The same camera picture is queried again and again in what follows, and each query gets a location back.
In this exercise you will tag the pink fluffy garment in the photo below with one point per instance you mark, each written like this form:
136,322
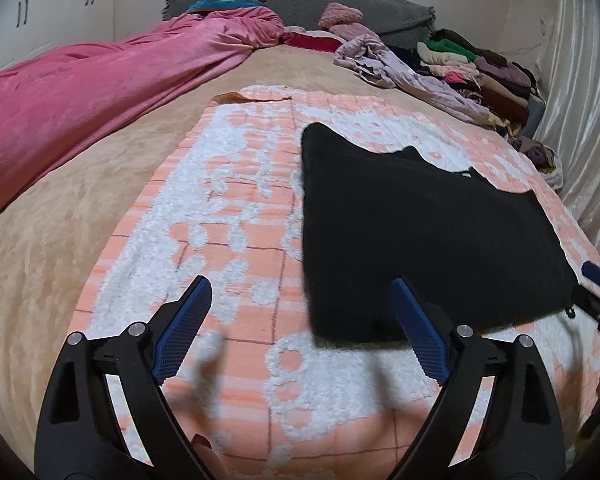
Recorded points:
336,13

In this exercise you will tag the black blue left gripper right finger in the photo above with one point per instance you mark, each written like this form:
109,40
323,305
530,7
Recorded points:
521,435

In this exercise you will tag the white satin curtain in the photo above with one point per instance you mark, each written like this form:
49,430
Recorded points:
569,70

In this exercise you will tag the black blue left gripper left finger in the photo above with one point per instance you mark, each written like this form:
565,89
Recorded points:
78,435

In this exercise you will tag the beige bed cover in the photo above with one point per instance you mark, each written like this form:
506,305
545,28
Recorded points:
52,235

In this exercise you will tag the orange white patterned blanket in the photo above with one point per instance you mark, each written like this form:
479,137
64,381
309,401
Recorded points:
227,204

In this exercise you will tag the purple clothes heap bedside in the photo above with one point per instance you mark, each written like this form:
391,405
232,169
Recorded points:
544,158

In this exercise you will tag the blue cloth on pillow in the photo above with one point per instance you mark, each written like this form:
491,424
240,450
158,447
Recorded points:
206,6

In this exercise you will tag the black sweater with orange print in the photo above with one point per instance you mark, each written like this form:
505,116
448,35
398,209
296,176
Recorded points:
488,258

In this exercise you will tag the pile of folded clothes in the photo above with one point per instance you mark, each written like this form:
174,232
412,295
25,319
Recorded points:
507,89

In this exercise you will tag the white wardrobe doors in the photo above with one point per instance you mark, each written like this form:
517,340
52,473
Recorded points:
31,27

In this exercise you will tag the red garment near headboard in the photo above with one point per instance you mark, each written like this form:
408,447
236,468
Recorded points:
314,43

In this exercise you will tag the pink velvet blanket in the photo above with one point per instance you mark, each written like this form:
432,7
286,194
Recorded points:
58,104

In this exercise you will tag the lilac crumpled garment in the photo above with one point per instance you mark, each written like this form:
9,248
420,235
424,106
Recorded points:
375,63

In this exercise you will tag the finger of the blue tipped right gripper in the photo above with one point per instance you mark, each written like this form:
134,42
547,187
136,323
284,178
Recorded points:
592,272

